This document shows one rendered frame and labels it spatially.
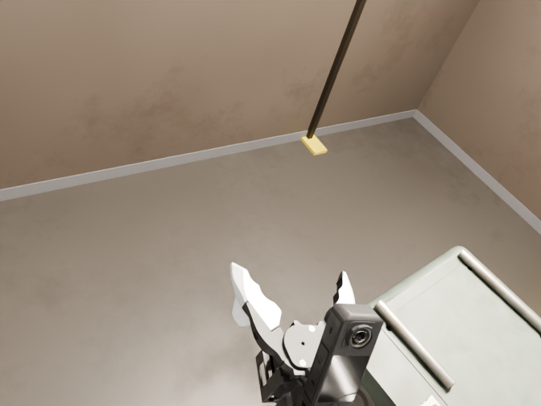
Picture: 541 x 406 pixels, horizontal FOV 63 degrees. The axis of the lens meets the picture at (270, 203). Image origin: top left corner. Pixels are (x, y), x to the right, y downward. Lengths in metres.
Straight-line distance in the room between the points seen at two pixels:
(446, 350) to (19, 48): 1.95
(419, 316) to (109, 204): 2.02
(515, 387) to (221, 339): 1.48
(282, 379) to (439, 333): 0.59
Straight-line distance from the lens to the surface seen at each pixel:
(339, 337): 0.41
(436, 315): 1.04
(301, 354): 0.47
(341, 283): 0.55
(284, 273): 2.51
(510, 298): 1.17
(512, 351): 1.11
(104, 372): 2.16
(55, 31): 2.21
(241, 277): 0.50
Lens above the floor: 2.00
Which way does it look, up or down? 45 degrees down
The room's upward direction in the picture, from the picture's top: 19 degrees clockwise
